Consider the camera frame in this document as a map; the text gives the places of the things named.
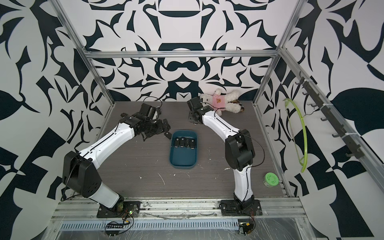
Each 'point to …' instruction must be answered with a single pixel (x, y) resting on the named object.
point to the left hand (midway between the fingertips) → (163, 126)
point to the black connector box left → (113, 229)
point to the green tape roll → (270, 180)
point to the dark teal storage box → (183, 157)
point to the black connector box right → (246, 226)
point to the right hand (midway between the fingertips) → (194, 115)
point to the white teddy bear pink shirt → (220, 102)
